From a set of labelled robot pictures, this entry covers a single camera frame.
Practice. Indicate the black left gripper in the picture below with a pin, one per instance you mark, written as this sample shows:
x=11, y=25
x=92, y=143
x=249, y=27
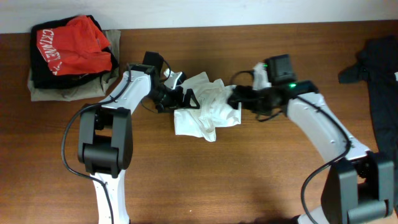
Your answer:
x=179, y=97

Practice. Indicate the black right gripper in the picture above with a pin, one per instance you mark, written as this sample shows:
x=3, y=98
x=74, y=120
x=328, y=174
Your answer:
x=246, y=98

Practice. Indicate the white t-shirt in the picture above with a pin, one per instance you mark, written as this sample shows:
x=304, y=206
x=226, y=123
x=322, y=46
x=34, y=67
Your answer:
x=214, y=112

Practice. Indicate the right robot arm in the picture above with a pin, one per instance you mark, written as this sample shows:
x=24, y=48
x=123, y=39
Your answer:
x=360, y=184

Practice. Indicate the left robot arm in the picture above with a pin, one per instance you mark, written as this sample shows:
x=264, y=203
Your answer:
x=105, y=144

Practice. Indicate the khaki folded garment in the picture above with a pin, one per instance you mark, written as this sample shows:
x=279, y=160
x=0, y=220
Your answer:
x=94, y=88

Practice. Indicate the red folded shirt white lettering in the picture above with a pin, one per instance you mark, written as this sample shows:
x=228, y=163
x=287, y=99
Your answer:
x=75, y=48

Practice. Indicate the black garment at right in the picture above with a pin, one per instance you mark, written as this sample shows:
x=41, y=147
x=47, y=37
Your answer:
x=377, y=66

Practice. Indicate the black folded shirt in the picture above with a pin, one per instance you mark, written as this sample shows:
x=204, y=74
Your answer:
x=43, y=78

